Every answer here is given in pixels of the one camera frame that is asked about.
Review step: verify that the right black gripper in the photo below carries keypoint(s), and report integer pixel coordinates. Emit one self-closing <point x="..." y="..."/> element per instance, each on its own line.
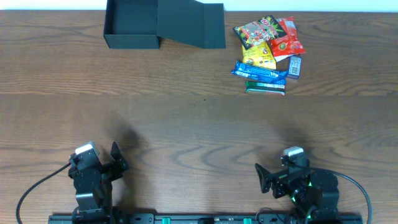
<point x="277" y="181"/>

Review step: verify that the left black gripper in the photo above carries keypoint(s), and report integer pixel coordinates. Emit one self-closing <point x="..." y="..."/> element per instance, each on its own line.
<point x="109" y="168"/>

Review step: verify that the yellow snack bag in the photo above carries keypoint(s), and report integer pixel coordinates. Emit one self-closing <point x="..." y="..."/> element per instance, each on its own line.
<point x="259" y="56"/>

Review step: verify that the red snack bag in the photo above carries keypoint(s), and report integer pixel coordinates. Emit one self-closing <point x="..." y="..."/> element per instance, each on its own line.
<point x="289" y="44"/>

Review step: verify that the black gift box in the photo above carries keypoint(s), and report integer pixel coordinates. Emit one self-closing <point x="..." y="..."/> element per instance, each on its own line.
<point x="141" y="24"/>

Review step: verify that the Haribo gummy candy bag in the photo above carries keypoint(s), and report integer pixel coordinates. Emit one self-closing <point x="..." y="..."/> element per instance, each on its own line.
<point x="259" y="31"/>

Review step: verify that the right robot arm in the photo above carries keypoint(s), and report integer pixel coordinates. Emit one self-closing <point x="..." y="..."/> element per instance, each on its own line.
<point x="314" y="192"/>

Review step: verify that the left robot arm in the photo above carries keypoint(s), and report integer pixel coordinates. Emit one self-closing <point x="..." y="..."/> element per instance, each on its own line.
<point x="98" y="211"/>

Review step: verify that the blue Oreo cookie pack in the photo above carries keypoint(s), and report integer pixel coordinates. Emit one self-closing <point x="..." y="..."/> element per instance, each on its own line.
<point x="259" y="74"/>

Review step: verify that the green chocolate bar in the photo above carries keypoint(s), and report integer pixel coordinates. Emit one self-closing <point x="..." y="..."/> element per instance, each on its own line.
<point x="265" y="87"/>

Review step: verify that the small dark blue packet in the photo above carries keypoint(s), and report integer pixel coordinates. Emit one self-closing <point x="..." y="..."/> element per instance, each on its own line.
<point x="294" y="67"/>

